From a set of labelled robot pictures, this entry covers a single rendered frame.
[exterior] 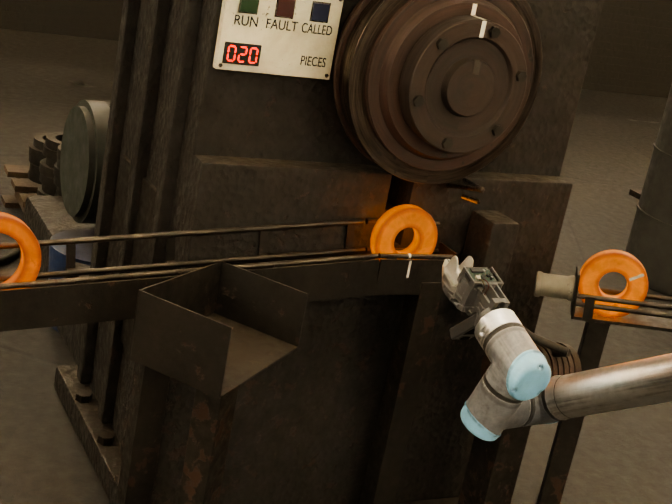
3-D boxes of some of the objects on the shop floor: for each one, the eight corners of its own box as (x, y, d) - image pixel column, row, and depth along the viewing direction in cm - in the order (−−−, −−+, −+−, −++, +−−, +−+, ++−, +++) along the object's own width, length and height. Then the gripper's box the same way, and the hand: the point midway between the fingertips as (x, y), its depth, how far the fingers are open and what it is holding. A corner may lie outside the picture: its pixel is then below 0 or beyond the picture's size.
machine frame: (50, 382, 325) (130, -300, 270) (387, 371, 375) (512, -207, 320) (121, 529, 265) (243, -312, 210) (512, 492, 315) (693, -195, 259)
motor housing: (436, 531, 289) (484, 334, 272) (509, 523, 299) (559, 333, 282) (463, 562, 278) (514, 358, 261) (537, 553, 288) (592, 356, 271)
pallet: (36, 276, 396) (50, 151, 382) (0, 198, 465) (11, 90, 451) (353, 283, 448) (376, 173, 434) (279, 212, 517) (296, 115, 503)
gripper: (522, 303, 230) (475, 236, 245) (483, 303, 226) (439, 235, 241) (505, 335, 235) (460, 268, 250) (467, 336, 231) (424, 267, 245)
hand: (447, 266), depth 246 cm, fingers closed
